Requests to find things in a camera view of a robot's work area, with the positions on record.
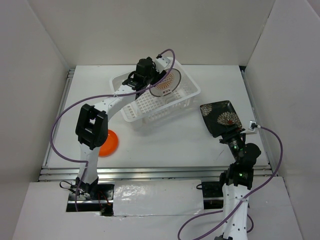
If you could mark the white round sunburst plate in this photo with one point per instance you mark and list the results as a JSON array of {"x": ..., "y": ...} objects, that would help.
[{"x": 168, "y": 85}]

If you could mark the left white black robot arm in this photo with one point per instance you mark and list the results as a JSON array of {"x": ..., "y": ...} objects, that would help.
[{"x": 92, "y": 125}]

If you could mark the black square floral plate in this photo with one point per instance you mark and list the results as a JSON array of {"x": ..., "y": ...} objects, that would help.
[{"x": 220, "y": 118}]

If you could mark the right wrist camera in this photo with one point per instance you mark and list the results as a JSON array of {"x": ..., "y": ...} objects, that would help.
[{"x": 252, "y": 128}]

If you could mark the white plastic dish rack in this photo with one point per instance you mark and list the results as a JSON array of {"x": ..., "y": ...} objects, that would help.
[{"x": 147, "y": 108}]

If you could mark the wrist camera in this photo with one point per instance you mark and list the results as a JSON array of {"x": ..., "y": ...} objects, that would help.
[
  {"x": 252, "y": 128},
  {"x": 161, "y": 63}
]

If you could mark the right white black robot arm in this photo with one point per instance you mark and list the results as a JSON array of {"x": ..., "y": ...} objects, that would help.
[{"x": 236, "y": 183}]

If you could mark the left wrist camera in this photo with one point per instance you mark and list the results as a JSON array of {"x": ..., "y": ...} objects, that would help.
[{"x": 161, "y": 63}]

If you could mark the aluminium rail frame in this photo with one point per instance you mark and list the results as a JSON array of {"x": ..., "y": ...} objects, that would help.
[{"x": 178, "y": 146}]

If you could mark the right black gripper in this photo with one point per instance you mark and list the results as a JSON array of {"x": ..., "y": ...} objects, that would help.
[{"x": 239, "y": 131}]

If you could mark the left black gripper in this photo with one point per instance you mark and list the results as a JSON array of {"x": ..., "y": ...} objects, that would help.
[{"x": 158, "y": 76}]

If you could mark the white foam board cover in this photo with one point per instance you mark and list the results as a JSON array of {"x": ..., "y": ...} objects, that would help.
[{"x": 157, "y": 198}]

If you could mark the orange round plate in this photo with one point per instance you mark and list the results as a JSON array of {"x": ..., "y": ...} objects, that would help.
[{"x": 110, "y": 145}]

